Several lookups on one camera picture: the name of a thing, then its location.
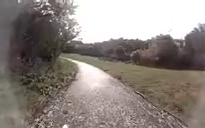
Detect dark asphalt path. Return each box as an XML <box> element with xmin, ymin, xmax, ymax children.
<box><xmin>29</xmin><ymin>56</ymin><xmax>191</xmax><ymax>128</ymax></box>

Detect row of trees and bushes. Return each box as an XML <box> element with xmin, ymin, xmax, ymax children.
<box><xmin>63</xmin><ymin>23</ymin><xmax>205</xmax><ymax>72</ymax></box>

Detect mown grass field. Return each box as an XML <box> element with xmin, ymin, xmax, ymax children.
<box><xmin>62</xmin><ymin>53</ymin><xmax>205</xmax><ymax>126</ymax></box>

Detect grass verge with weeds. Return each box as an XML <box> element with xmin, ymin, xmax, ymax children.
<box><xmin>19</xmin><ymin>57</ymin><xmax>80</xmax><ymax>118</ymax></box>

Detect leafy trees beside path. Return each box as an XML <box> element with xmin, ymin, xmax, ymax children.
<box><xmin>0</xmin><ymin>0</ymin><xmax>83</xmax><ymax>72</ymax></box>

